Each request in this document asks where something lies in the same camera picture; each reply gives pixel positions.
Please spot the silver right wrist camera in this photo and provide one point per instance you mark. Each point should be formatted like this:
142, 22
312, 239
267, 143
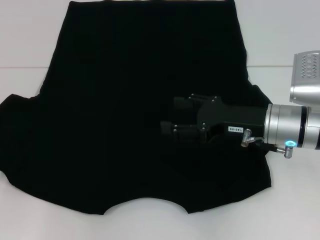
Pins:
307, 77

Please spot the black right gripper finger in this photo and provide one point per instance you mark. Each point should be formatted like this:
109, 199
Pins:
187, 133
182, 103

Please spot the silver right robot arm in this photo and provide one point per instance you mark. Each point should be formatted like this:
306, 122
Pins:
282, 125

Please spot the black t-shirt with white print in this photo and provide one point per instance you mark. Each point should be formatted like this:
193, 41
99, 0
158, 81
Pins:
100, 100

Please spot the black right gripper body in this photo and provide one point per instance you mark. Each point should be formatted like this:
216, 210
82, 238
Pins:
232, 120

